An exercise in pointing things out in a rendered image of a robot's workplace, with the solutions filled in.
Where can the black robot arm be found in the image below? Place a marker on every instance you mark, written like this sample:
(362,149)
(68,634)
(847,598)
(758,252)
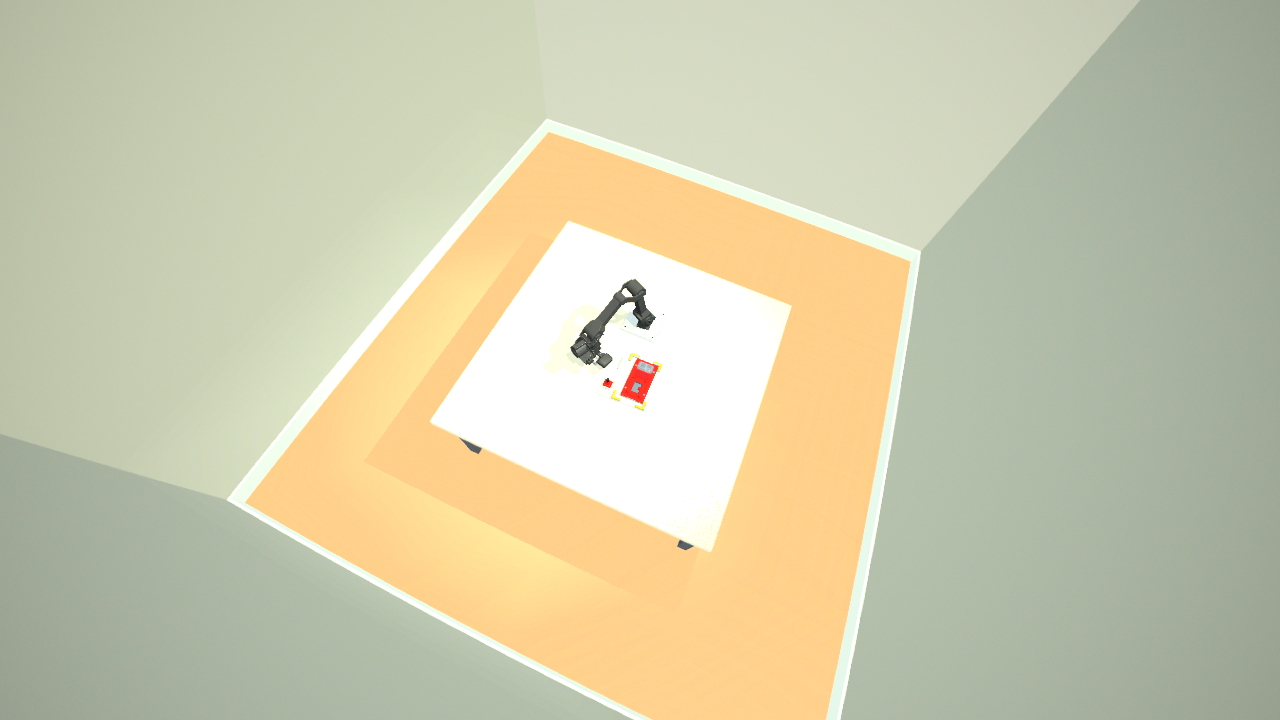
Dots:
(595,328)

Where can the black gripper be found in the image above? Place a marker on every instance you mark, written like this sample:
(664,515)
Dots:
(604,358)

